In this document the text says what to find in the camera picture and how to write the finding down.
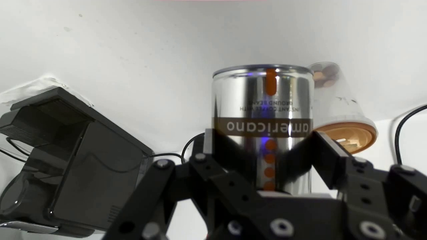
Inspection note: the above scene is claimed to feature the clear tray under coffee machine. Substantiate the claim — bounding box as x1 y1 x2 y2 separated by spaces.
0 73 92 107

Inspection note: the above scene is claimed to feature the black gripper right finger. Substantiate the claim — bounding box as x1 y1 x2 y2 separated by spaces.
284 130 427 240

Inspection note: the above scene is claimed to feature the clear plastic cup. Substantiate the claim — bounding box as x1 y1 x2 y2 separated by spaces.
310 61 379 154

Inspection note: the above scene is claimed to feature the black coffee machine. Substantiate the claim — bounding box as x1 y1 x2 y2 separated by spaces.
0 85 155 237

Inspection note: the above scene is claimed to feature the black microwave power cable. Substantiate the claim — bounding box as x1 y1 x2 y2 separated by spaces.
392 103 427 166

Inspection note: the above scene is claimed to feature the black coffee machine power cable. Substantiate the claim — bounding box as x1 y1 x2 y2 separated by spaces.
152 131 207 165

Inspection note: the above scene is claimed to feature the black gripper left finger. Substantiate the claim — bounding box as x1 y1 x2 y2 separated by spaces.
104 127 264 240

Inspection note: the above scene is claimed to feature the silver americano coffee tin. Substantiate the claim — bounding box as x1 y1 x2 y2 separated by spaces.
212 63 315 197

